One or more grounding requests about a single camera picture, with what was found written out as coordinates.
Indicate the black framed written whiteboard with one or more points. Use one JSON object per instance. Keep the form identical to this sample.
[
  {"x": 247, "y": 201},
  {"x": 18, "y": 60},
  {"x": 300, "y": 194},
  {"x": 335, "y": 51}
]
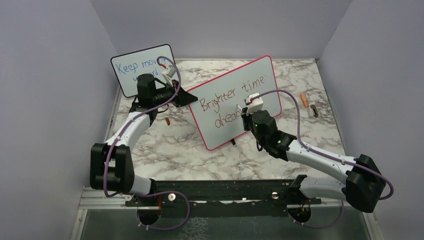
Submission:
[{"x": 127, "y": 67}]

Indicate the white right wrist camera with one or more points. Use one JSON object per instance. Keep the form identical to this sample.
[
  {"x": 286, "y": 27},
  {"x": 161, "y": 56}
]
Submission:
[{"x": 254, "y": 103}]

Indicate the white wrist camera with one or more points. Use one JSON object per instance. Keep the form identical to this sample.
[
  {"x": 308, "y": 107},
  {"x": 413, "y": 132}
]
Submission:
[
  {"x": 254, "y": 103},
  {"x": 168, "y": 74}
]

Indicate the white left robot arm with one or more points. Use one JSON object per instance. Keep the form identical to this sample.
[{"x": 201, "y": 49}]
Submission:
[{"x": 111, "y": 164}]

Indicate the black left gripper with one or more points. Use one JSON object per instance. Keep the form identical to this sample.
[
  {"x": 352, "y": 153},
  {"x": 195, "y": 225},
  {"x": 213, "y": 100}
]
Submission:
[{"x": 183, "y": 98}]

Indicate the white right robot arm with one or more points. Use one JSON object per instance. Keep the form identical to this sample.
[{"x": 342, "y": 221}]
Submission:
[{"x": 354, "y": 180}]

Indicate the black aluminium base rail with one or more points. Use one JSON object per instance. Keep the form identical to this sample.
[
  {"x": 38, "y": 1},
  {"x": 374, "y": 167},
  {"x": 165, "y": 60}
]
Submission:
[{"x": 223, "y": 198}]

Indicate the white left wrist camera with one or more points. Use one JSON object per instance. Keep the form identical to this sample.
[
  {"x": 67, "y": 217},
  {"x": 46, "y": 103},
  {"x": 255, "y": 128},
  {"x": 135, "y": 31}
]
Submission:
[{"x": 168, "y": 74}]

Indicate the orange marker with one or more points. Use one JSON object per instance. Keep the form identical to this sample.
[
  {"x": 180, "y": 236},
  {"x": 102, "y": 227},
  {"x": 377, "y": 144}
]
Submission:
[{"x": 304, "y": 100}]

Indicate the pink framed whiteboard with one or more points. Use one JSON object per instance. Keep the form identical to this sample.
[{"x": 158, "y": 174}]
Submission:
[{"x": 216, "y": 114}]

